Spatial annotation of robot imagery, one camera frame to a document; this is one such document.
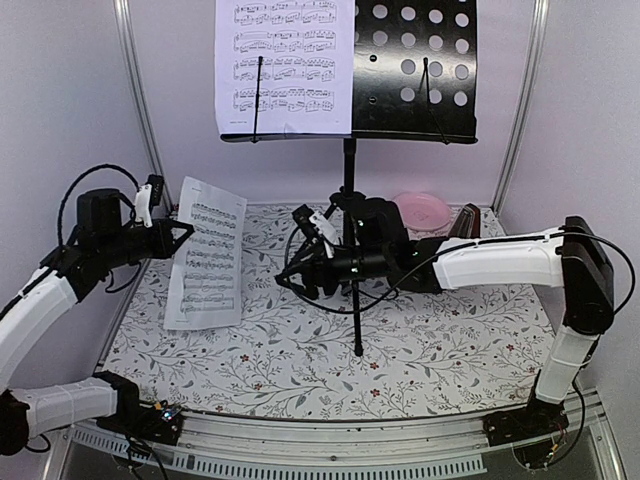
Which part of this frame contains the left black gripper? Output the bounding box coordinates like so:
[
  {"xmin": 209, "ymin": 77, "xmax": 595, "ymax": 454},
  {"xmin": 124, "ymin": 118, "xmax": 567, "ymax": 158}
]
[{"xmin": 100, "ymin": 216, "xmax": 195, "ymax": 269}]

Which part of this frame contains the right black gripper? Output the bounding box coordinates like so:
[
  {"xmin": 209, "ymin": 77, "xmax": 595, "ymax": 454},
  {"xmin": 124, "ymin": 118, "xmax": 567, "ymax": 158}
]
[{"xmin": 275, "ymin": 239, "xmax": 391, "ymax": 301}]

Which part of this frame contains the white sheet music paper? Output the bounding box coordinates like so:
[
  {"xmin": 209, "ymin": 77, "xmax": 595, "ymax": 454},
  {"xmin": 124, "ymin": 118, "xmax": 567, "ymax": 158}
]
[{"xmin": 163, "ymin": 177, "xmax": 247, "ymax": 331}]

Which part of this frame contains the purple sheet music paper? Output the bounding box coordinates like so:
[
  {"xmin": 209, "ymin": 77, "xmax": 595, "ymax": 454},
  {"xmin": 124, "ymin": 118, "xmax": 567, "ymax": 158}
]
[{"xmin": 214, "ymin": 1, "xmax": 356, "ymax": 136}]

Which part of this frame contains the black perforated music stand desk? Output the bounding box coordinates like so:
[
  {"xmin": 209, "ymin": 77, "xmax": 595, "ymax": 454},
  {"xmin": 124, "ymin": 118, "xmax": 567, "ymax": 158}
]
[{"xmin": 220, "ymin": 1, "xmax": 478, "ymax": 145}]

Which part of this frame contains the black folding tripod stand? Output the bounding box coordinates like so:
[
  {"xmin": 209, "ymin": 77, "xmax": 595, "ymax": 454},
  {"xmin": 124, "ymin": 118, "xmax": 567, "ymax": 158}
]
[{"xmin": 330, "ymin": 138, "xmax": 364, "ymax": 357}]

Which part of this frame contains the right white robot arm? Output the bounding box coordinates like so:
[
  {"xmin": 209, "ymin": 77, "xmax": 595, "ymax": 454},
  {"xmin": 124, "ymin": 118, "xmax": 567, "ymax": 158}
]
[{"xmin": 276, "ymin": 194, "xmax": 615, "ymax": 436}]

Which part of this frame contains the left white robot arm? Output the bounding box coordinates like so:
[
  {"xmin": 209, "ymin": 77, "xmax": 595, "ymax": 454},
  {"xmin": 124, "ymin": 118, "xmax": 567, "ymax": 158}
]
[{"xmin": 1, "ymin": 184, "xmax": 194, "ymax": 456}]

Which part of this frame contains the pink plastic plate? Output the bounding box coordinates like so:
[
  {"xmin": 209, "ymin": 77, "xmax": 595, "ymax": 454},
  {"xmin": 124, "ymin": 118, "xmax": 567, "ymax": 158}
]
[{"xmin": 393, "ymin": 192, "xmax": 451, "ymax": 232}]

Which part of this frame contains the dark red metronome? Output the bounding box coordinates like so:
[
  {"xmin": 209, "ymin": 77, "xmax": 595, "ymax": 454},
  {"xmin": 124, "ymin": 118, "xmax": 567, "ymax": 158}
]
[{"xmin": 448, "ymin": 203, "xmax": 481, "ymax": 239}]

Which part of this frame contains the floral patterned table mat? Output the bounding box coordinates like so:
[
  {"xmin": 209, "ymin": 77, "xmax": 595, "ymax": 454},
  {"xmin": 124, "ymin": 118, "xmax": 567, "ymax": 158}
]
[{"xmin": 104, "ymin": 205, "xmax": 554, "ymax": 421}]

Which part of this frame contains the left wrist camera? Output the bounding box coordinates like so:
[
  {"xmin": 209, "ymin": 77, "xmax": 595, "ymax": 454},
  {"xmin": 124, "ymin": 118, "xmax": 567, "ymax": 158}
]
[{"xmin": 134, "ymin": 174, "xmax": 164, "ymax": 228}]

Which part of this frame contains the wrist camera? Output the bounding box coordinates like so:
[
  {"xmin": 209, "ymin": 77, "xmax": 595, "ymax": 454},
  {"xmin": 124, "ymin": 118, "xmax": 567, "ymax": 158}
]
[
  {"xmin": 293, "ymin": 205, "xmax": 341, "ymax": 259},
  {"xmin": 134, "ymin": 174, "xmax": 164, "ymax": 228}
]

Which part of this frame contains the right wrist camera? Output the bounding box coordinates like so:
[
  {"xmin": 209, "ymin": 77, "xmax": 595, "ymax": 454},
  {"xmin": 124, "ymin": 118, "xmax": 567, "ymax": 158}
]
[{"xmin": 293, "ymin": 205, "xmax": 341, "ymax": 259}]

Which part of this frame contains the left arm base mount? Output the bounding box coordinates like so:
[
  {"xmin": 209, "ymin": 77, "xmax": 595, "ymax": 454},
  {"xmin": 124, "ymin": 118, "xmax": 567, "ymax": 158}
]
[{"xmin": 94, "ymin": 371, "xmax": 184, "ymax": 446}]

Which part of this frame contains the front aluminium rail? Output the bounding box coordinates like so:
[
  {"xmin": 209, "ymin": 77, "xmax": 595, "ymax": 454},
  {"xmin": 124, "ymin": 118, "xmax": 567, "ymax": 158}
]
[{"xmin": 44, "ymin": 389, "xmax": 629, "ymax": 479}]

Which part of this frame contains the left aluminium frame post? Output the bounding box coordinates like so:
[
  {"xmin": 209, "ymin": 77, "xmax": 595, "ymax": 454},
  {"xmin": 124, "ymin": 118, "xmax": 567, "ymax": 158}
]
[{"xmin": 112, "ymin": 0, "xmax": 174, "ymax": 216}]

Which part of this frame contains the aluminium frame post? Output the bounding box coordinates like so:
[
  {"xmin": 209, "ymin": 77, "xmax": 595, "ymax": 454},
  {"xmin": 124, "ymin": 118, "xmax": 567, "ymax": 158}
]
[
  {"xmin": 491, "ymin": 0, "xmax": 550, "ymax": 217},
  {"xmin": 112, "ymin": 0, "xmax": 174, "ymax": 216}
]

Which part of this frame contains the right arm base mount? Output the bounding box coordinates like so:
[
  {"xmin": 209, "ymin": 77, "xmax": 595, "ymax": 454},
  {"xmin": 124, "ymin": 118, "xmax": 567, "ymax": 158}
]
[{"xmin": 482, "ymin": 391, "xmax": 569, "ymax": 446}]

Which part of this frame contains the right aluminium frame post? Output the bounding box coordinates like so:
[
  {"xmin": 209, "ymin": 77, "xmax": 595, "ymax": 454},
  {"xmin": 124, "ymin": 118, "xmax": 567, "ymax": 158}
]
[{"xmin": 491, "ymin": 0, "xmax": 550, "ymax": 217}]

